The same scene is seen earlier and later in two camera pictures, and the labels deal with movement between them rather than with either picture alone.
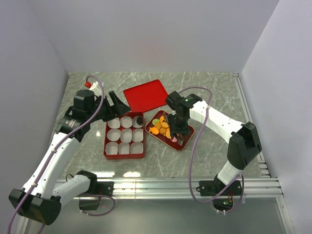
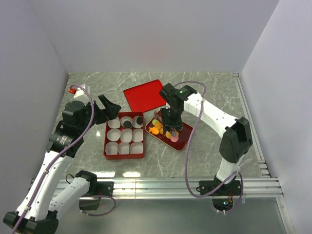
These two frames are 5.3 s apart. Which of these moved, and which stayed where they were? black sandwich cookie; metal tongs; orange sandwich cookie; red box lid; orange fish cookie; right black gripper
Moved: right black gripper; metal tongs
Stayed: orange fish cookie; orange sandwich cookie; black sandwich cookie; red box lid
